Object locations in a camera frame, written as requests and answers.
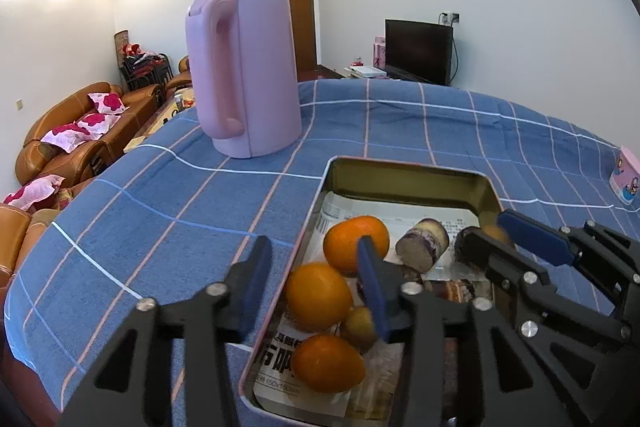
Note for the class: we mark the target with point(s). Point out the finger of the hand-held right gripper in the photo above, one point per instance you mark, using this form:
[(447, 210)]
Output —
[(535, 234), (505, 259)]

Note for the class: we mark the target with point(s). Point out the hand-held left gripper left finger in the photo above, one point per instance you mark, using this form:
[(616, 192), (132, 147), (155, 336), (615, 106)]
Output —
[(255, 287)]

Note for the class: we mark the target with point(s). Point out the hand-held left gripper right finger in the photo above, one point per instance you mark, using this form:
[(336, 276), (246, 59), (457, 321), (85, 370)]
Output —
[(372, 287)]

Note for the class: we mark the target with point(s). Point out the green kiwi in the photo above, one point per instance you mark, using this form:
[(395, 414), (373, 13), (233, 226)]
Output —
[(359, 327), (496, 233)]

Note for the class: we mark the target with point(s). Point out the small orange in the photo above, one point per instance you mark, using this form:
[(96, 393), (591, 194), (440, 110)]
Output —
[(350, 244)]

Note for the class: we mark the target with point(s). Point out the large orange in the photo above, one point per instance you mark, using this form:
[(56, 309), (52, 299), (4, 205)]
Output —
[(318, 297)]

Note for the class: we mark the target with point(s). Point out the pale purple sweet potato piece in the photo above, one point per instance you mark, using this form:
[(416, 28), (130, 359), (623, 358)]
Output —
[(422, 244)]

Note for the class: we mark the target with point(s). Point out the pink tin box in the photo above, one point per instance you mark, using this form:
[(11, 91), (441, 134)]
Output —
[(400, 172)]

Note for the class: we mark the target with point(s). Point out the printed paper sheet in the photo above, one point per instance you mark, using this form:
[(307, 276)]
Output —
[(280, 357)]

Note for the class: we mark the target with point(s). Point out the pink cartoon mug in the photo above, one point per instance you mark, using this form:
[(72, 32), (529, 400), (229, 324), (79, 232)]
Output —
[(627, 179)]

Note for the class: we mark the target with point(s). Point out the blue plaid tablecloth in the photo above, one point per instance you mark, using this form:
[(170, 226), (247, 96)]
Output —
[(175, 187)]

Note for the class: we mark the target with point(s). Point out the coffee table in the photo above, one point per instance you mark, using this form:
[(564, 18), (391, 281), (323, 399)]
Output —
[(160, 117)]

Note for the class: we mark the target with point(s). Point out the pink electric kettle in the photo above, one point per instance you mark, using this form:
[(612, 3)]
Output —
[(250, 72)]

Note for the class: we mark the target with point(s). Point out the white flat box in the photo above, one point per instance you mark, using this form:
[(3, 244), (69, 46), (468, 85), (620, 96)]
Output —
[(369, 70)]

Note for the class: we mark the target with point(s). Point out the black television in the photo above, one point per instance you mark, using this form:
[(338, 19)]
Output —
[(417, 52)]

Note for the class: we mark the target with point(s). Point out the tv stand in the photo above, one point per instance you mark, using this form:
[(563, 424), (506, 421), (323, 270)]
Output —
[(330, 73)]

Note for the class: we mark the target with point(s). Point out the brown leather armchair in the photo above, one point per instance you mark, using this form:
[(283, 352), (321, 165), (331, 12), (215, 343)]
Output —
[(180, 74)]

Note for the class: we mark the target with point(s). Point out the pink floral pillow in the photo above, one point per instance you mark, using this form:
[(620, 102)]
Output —
[(97, 122), (35, 189), (107, 102), (62, 139)]

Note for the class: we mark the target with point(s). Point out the stack of dark chairs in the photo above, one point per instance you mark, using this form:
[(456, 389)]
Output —
[(145, 69)]

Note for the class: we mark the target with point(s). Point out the brown leather sofa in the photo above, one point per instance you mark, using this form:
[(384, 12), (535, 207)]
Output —
[(65, 107), (15, 232)]

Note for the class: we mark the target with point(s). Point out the brown wooden door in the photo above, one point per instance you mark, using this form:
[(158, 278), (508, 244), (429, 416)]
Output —
[(300, 7)]

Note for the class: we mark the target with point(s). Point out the white wall socket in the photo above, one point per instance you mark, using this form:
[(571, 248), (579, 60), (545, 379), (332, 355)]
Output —
[(450, 17)]

